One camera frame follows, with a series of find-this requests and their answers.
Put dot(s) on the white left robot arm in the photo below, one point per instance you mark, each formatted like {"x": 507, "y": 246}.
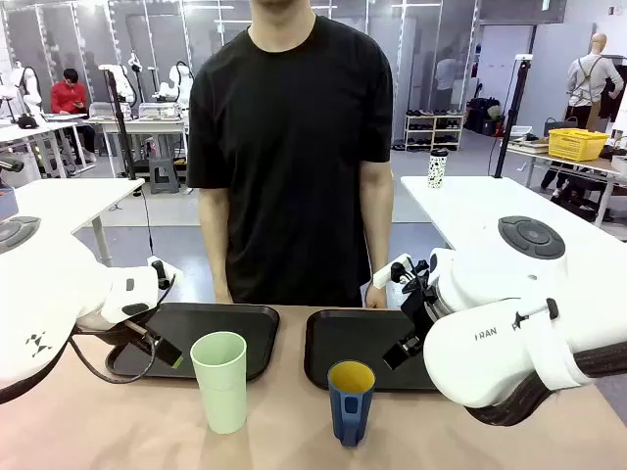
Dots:
{"x": 44, "y": 289}

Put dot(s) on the black bags pile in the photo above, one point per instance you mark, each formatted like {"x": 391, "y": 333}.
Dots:
{"x": 482, "y": 115}

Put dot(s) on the white shoe rack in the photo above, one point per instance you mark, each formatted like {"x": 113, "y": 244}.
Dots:
{"x": 433, "y": 132}

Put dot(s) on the white side table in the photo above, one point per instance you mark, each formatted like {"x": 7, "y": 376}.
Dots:
{"x": 63, "y": 201}
{"x": 480, "y": 205}

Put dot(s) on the pale green tall cup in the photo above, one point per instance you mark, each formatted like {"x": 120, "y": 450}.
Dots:
{"x": 221, "y": 387}

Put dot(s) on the person's right hand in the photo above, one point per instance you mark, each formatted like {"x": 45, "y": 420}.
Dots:
{"x": 223, "y": 297}

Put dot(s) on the person in black t-shirt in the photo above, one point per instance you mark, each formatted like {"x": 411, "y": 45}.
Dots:
{"x": 289, "y": 147}

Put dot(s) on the background wooden work table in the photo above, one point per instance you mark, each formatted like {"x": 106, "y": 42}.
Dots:
{"x": 563, "y": 156}

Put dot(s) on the white spotted water bottle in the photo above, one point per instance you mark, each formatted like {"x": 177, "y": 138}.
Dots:
{"x": 437, "y": 169}

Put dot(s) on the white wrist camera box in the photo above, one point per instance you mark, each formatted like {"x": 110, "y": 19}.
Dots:
{"x": 169, "y": 274}
{"x": 389, "y": 271}

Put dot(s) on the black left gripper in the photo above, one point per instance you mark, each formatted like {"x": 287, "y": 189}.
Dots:
{"x": 142, "y": 338}

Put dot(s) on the yellow plastic basket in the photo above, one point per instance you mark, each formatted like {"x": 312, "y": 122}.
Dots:
{"x": 578, "y": 144}

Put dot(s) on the person's left hand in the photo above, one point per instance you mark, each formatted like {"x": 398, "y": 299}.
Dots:
{"x": 376, "y": 296}

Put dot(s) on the mannequin with grey shirt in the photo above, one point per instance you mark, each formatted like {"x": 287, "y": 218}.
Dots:
{"x": 590, "y": 78}

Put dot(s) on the person's right forearm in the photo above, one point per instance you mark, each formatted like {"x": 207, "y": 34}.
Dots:
{"x": 215, "y": 240}

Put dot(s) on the blue mug yellow inside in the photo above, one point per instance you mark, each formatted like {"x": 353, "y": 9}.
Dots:
{"x": 350, "y": 411}

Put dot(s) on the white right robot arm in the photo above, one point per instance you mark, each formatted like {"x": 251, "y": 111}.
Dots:
{"x": 495, "y": 303}

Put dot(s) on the black camera stand pole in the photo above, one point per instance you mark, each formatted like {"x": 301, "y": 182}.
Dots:
{"x": 120, "y": 127}
{"x": 509, "y": 112}

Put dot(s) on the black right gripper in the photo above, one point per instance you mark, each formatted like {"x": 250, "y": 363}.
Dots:
{"x": 421, "y": 308}

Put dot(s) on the grey step stool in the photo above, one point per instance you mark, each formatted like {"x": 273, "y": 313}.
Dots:
{"x": 164, "y": 173}

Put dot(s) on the background white desk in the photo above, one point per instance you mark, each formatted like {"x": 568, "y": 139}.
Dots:
{"x": 34, "y": 129}

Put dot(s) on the black plastic tray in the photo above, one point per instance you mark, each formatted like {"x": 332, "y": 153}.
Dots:
{"x": 352, "y": 338}
{"x": 215, "y": 320}

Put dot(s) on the person's left forearm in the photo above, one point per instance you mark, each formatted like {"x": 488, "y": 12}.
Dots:
{"x": 379, "y": 220}

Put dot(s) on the seated person in red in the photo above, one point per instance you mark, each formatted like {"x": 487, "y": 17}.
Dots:
{"x": 69, "y": 98}

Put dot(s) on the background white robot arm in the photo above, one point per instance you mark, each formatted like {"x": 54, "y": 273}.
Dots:
{"x": 174, "y": 83}
{"x": 24, "y": 85}
{"x": 126, "y": 85}

